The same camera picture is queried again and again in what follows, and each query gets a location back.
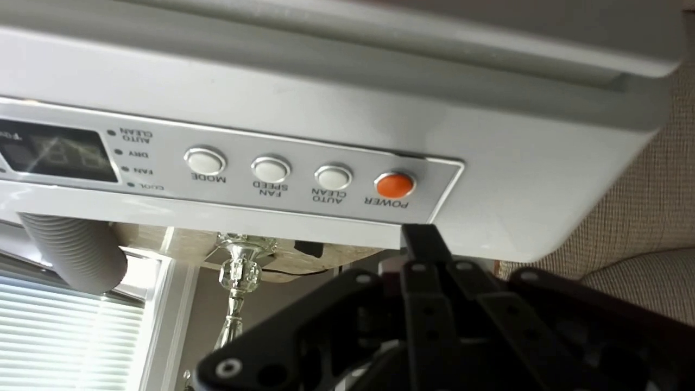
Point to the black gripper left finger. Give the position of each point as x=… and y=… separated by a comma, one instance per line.
x=348, y=318

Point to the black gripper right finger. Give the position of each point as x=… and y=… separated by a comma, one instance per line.
x=522, y=326

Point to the beige fabric sofa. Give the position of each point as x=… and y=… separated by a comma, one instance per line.
x=636, y=230

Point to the white portable air conditioner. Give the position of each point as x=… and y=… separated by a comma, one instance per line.
x=326, y=87

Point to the white window blinds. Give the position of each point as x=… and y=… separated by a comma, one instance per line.
x=66, y=333

